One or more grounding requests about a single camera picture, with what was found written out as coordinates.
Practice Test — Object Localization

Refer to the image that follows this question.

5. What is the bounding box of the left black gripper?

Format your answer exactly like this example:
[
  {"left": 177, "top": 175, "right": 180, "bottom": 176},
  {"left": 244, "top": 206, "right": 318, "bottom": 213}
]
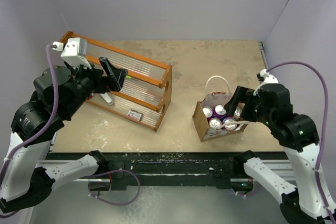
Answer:
[{"left": 63, "top": 56, "right": 128, "bottom": 117}]

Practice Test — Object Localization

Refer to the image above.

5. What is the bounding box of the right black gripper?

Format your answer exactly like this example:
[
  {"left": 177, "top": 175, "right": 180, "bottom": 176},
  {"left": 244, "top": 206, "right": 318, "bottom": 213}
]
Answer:
[{"left": 224, "top": 84, "right": 273, "bottom": 125}]

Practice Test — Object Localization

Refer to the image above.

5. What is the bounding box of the purple fanta can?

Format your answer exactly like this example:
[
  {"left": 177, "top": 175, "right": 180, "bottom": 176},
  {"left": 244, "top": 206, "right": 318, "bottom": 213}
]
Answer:
[
  {"left": 213, "top": 104, "right": 227, "bottom": 119},
  {"left": 222, "top": 117, "right": 237, "bottom": 131},
  {"left": 202, "top": 106, "right": 213, "bottom": 119}
]

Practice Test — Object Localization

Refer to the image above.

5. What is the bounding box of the red cola can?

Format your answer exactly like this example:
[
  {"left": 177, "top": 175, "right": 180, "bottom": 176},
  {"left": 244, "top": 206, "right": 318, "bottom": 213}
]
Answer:
[
  {"left": 209, "top": 118, "right": 222, "bottom": 130},
  {"left": 233, "top": 107, "right": 242, "bottom": 120}
]

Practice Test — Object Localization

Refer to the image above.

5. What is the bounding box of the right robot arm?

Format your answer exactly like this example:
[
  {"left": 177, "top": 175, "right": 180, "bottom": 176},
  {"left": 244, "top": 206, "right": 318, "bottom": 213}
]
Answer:
[{"left": 225, "top": 83, "right": 335, "bottom": 223}]

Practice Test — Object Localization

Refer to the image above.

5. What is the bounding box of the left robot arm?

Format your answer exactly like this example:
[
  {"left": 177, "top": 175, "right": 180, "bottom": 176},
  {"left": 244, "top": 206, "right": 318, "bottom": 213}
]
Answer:
[{"left": 1, "top": 57, "right": 128, "bottom": 218}]

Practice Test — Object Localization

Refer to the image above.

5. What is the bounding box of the canvas tote bag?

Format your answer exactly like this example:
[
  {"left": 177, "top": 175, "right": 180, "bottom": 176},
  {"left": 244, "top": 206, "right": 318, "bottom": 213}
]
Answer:
[{"left": 192, "top": 76, "right": 249, "bottom": 142}]

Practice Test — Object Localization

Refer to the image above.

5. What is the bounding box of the orange wooden shelf rack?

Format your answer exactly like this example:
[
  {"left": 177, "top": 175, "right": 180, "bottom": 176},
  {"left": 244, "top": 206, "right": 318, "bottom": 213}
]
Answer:
[{"left": 58, "top": 30, "right": 173, "bottom": 132}]

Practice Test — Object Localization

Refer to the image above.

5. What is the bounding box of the small red white box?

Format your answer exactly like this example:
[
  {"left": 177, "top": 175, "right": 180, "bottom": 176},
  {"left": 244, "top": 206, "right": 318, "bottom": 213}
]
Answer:
[{"left": 127, "top": 110, "right": 143, "bottom": 121}]

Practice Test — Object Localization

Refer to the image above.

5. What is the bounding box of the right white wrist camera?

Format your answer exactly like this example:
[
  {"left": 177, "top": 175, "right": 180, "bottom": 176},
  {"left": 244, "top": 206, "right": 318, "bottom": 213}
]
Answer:
[{"left": 257, "top": 69, "right": 278, "bottom": 89}]

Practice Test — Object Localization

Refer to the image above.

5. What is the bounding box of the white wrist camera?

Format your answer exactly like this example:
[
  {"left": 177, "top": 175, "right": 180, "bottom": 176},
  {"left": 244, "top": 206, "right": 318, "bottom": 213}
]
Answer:
[
  {"left": 257, "top": 69, "right": 278, "bottom": 89},
  {"left": 53, "top": 37, "right": 91, "bottom": 68}
]

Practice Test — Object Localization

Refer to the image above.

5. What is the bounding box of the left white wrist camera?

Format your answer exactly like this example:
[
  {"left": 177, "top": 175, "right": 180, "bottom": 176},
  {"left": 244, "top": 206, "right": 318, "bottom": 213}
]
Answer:
[{"left": 53, "top": 37, "right": 91, "bottom": 68}]

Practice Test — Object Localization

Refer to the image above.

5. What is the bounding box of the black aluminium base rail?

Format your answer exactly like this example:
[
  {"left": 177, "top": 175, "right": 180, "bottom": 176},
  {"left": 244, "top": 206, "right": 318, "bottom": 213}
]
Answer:
[{"left": 42, "top": 152, "right": 294, "bottom": 190}]

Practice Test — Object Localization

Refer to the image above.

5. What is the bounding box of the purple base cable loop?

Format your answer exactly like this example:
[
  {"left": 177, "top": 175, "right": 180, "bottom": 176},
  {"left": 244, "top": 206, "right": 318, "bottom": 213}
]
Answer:
[{"left": 88, "top": 168, "right": 141, "bottom": 206}]

